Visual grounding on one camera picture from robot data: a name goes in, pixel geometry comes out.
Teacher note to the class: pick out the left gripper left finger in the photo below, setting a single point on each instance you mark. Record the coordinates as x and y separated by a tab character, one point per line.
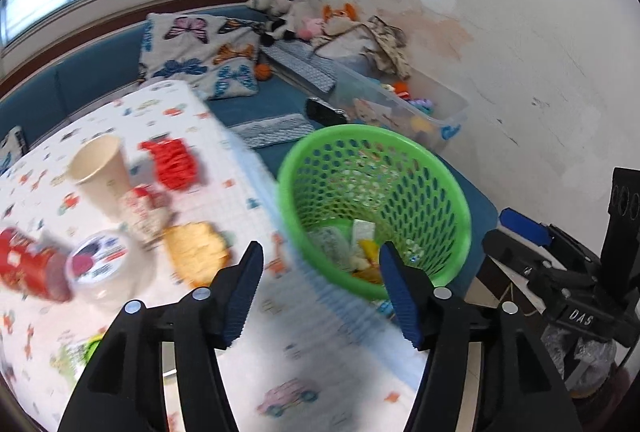
231	295

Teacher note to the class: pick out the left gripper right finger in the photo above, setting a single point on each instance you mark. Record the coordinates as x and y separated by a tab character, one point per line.
410	291

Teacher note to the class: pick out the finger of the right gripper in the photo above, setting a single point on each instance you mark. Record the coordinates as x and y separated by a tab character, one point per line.
518	223
513	254

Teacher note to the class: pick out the red yarn pompom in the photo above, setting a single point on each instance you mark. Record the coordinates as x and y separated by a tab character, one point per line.
174	166

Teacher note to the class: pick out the beige paper cup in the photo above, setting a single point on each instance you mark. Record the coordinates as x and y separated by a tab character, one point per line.
100	172

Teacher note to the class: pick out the red snack canister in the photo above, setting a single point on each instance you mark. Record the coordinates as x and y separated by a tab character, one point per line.
31	267

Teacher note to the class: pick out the yellow snack wrapper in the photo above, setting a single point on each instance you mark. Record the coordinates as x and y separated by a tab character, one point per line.
197	252

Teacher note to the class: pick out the crumpled red white wrapper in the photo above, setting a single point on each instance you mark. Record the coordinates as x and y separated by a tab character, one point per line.
145	212

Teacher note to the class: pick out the white plastic lidded tub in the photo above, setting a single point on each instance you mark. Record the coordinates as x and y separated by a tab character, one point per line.
109	269

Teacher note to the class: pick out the green plastic waste basket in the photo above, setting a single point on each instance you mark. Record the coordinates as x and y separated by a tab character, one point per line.
337	176

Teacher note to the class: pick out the grey striped mat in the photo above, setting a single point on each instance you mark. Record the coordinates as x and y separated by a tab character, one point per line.
273	131

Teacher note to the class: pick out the clear plastic storage bin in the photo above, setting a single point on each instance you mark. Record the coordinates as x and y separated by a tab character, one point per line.
420	108

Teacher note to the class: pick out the green yellow snack packet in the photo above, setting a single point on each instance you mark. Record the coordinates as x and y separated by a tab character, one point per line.
71	357

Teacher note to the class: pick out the black remote device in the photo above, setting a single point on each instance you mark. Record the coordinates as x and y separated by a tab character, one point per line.
321	112

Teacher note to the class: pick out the small orange ball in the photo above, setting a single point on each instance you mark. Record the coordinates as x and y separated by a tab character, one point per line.
262	72

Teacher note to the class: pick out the beige patterned crumpled cloth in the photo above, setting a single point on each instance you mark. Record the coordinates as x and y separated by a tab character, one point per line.
389	55

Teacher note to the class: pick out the large butterfly pillow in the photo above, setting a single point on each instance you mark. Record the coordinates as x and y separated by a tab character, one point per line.
215	55

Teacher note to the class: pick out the grey patterned folded cloth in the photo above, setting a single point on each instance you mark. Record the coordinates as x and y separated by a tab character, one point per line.
301	59

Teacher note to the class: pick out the small butterfly pillow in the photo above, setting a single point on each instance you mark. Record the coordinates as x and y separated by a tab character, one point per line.
13	148

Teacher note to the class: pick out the pink plush toy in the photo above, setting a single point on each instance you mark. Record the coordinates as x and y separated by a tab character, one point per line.
310	28

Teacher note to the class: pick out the orange fox plush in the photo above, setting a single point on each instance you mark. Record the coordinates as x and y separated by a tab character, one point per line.
337	21

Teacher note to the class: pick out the black white plush cow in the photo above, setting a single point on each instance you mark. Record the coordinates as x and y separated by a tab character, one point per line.
285	18

